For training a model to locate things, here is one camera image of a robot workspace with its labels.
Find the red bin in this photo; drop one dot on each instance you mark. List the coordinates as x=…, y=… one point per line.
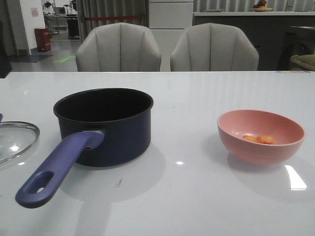
x=42, y=39

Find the dark kitchen counter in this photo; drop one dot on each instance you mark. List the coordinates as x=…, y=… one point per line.
x=264, y=29

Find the fruit plate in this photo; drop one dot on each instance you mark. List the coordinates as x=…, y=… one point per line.
x=261, y=6

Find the grey chair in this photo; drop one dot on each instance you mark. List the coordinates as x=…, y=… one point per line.
x=213, y=47
x=119, y=47

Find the pink bowl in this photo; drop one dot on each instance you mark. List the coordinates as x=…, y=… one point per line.
x=233, y=125

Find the person in background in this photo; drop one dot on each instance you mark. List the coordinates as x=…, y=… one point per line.
x=47, y=10

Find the orange ham slices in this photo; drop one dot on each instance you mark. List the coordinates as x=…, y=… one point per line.
x=262, y=139

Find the red barrier belt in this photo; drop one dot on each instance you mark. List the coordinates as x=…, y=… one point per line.
x=132, y=17

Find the white cabinet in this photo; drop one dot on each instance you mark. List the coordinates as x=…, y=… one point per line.
x=167, y=19

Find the glass lid blue knob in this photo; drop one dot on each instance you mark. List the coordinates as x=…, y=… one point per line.
x=16, y=138

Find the dark blue saucepan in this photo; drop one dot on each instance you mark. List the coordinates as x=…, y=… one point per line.
x=99, y=128

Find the right grey chair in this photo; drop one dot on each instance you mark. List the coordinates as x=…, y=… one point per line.
x=213, y=47

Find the dark appliance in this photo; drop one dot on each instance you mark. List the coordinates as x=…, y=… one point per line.
x=298, y=40

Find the left grey chair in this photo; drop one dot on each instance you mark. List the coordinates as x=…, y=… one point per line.
x=119, y=47

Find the beige cushion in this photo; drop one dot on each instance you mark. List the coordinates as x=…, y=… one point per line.
x=303, y=63

